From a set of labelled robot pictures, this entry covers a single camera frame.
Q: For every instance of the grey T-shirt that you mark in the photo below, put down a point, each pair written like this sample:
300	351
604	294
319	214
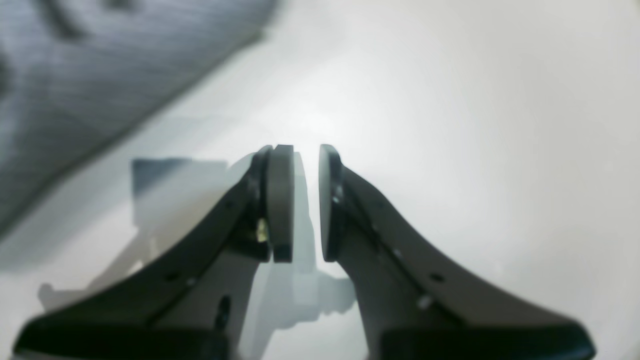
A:
77	75

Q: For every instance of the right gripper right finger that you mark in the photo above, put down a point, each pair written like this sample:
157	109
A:
415	302

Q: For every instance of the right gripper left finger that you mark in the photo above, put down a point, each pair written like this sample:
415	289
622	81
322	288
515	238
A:
190	302

